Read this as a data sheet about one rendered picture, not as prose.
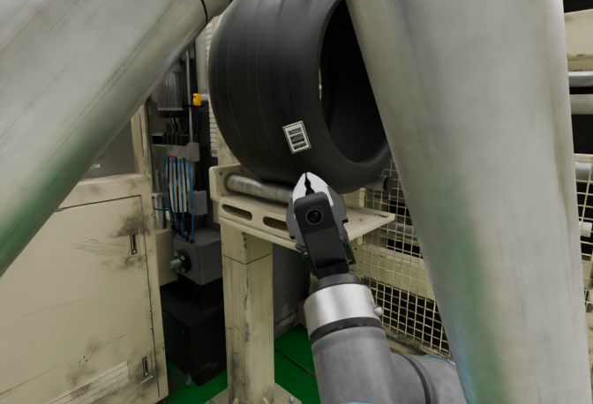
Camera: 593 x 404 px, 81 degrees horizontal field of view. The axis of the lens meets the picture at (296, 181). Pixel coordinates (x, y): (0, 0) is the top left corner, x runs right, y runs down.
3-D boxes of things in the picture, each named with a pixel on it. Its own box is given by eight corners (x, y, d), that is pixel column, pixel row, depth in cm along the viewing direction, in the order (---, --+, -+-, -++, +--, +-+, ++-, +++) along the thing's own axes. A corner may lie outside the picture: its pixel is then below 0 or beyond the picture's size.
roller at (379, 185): (294, 162, 118) (302, 164, 122) (291, 175, 118) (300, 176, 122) (386, 175, 95) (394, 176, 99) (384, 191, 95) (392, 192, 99)
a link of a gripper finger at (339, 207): (311, 198, 56) (322, 243, 50) (308, 190, 55) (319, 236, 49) (339, 188, 55) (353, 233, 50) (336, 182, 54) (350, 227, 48)
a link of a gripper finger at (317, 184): (313, 190, 62) (324, 233, 56) (304, 168, 58) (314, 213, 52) (330, 184, 62) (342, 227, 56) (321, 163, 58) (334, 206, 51)
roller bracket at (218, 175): (209, 201, 98) (207, 167, 96) (303, 180, 127) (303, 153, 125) (216, 203, 96) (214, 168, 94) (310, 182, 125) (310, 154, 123)
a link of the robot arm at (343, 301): (299, 330, 40) (381, 308, 39) (293, 290, 43) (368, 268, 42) (319, 350, 46) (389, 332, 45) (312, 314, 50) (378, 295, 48)
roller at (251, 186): (226, 174, 98) (238, 175, 101) (224, 190, 98) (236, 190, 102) (324, 193, 75) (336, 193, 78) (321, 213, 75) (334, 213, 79)
